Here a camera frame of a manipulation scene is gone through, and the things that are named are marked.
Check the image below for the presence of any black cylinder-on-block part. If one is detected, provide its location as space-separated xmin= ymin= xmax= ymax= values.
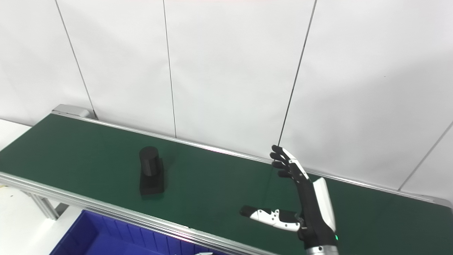
xmin=139 ymin=146 xmax=166 ymax=197

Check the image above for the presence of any aluminium conveyor leg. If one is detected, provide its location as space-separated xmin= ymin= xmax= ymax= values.
xmin=27 ymin=193 xmax=68 ymax=221

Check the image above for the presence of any blue plastic bin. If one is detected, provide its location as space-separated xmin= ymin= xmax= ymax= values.
xmin=50 ymin=210 xmax=227 ymax=255

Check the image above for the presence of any green conveyor belt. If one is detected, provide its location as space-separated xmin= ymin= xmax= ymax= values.
xmin=0 ymin=113 xmax=453 ymax=255

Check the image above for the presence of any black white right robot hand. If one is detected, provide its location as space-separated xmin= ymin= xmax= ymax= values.
xmin=240 ymin=144 xmax=337 ymax=248

